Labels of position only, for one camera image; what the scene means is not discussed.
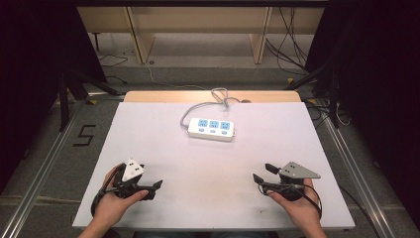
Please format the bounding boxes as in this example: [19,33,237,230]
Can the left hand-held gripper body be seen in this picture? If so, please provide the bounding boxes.
[113,158,157,201]

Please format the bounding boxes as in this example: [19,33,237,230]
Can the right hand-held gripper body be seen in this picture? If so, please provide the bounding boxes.
[262,161,322,201]

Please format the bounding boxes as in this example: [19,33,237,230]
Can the white power strip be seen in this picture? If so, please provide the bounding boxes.
[185,117,237,143]

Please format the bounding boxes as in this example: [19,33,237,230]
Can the person's right hand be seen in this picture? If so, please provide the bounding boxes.
[265,178,321,230]

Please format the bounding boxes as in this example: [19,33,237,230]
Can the person's left hand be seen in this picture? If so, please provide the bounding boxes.
[93,164,150,230]

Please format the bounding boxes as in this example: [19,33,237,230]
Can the white table board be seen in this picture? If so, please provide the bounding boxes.
[71,101,357,231]

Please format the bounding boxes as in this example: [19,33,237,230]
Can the wooden table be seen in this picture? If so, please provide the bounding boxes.
[123,90,302,104]

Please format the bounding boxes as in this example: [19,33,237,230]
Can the black metal stand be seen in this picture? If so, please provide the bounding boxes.
[56,69,121,133]
[283,61,342,129]

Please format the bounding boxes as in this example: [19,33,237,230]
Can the black curtain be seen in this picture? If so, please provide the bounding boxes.
[304,0,420,230]
[0,0,108,194]

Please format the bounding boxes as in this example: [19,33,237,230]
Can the light wooden shelf unit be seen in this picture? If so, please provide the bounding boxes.
[76,6,327,65]

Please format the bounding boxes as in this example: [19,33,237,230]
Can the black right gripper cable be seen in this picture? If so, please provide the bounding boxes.
[257,183,324,220]

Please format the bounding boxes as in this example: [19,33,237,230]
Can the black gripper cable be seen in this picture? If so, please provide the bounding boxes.
[90,169,121,217]
[257,183,324,220]

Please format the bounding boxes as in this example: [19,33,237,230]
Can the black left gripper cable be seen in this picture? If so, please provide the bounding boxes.
[90,169,121,217]

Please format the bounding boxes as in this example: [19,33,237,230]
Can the aluminium floor rail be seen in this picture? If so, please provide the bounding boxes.
[0,93,125,238]
[305,98,399,238]

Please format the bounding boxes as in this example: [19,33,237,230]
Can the grey power strip cable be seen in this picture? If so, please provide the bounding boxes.
[179,86,252,129]

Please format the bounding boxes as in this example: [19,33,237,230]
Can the white floor cable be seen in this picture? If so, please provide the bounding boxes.
[144,61,207,91]

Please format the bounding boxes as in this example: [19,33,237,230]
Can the thin black floor cable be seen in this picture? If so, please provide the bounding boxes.
[97,53,129,85]

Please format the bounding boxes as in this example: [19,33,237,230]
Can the bundle of black cables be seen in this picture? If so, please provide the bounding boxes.
[264,6,311,77]

